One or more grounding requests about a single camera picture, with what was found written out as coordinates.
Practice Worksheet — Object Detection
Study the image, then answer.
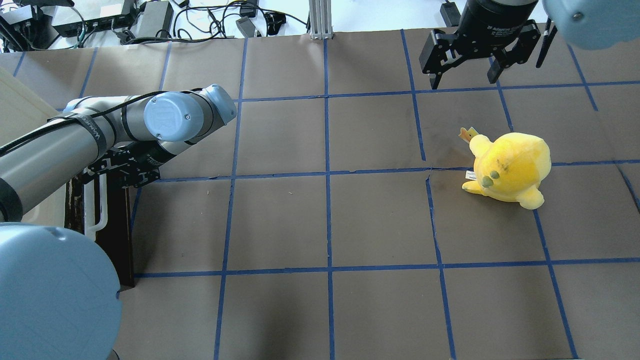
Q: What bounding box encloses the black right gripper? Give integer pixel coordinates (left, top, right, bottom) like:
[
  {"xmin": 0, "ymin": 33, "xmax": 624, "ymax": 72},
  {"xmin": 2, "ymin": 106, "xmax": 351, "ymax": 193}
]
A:
[{"xmin": 419, "ymin": 0, "xmax": 541, "ymax": 90}]

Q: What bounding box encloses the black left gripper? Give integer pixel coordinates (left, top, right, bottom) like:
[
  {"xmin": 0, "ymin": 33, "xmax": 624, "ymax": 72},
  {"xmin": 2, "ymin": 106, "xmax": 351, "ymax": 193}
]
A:
[{"xmin": 82, "ymin": 146, "xmax": 176, "ymax": 189}]

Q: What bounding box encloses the wooden drawer with white handle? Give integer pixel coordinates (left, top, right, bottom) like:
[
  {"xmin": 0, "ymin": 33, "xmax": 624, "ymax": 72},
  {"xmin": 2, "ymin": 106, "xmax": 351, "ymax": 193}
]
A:
[{"xmin": 82, "ymin": 173, "xmax": 109, "ymax": 242}]

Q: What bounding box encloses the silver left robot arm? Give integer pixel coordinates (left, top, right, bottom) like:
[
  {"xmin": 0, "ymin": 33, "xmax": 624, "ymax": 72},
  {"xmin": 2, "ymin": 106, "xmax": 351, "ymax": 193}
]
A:
[{"xmin": 1, "ymin": 84, "xmax": 238, "ymax": 360}]

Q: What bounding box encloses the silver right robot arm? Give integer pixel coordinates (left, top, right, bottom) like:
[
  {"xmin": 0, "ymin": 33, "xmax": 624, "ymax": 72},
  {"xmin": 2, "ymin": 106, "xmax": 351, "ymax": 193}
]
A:
[{"xmin": 419, "ymin": 0, "xmax": 640, "ymax": 90}]

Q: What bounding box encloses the yellow plush dinosaur toy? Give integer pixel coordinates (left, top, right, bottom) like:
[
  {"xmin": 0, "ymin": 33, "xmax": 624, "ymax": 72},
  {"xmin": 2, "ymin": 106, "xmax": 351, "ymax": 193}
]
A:
[{"xmin": 458, "ymin": 127, "xmax": 552, "ymax": 210}]

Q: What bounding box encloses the black power adapter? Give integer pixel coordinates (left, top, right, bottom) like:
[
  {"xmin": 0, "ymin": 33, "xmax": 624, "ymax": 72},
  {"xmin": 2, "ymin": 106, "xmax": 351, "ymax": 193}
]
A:
[{"xmin": 134, "ymin": 0, "xmax": 174, "ymax": 38}]

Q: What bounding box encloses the aluminium frame post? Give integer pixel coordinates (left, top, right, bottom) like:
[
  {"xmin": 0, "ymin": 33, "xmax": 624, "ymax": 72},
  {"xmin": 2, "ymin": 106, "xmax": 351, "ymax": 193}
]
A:
[{"xmin": 308, "ymin": 0, "xmax": 335, "ymax": 40}]

